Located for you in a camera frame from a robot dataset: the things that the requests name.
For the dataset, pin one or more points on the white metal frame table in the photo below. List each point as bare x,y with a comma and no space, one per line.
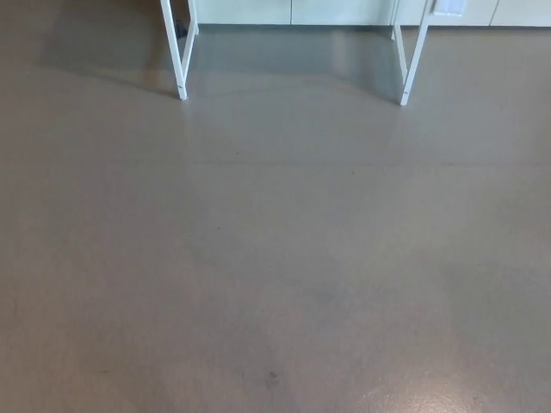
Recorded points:
176,64

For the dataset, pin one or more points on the small black floor object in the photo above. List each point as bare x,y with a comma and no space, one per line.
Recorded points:
181,29

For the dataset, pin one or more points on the white cabinet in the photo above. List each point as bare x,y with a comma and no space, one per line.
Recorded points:
344,10

